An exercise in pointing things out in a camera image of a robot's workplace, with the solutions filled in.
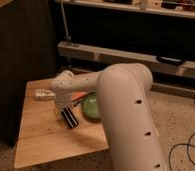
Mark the green ceramic bowl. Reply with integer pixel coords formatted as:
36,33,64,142
81,92,100,120

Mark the black handle on rail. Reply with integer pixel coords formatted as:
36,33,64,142
156,56,185,66

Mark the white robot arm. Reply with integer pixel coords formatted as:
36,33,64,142
51,63,167,171

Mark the white plastic bottle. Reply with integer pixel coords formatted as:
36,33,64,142
34,89,55,100

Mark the wooden table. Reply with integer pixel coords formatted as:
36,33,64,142
14,79,108,169

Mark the metal rail beam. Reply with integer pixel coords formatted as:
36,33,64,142
57,42,195,79

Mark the metal vertical pole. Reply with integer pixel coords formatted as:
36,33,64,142
60,0,71,46

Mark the upper wooden shelf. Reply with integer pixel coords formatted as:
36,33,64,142
54,0,195,20

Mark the black cable on floor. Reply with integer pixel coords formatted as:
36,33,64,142
168,87,195,171

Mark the orange marker pen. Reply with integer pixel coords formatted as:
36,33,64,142
71,92,86,106

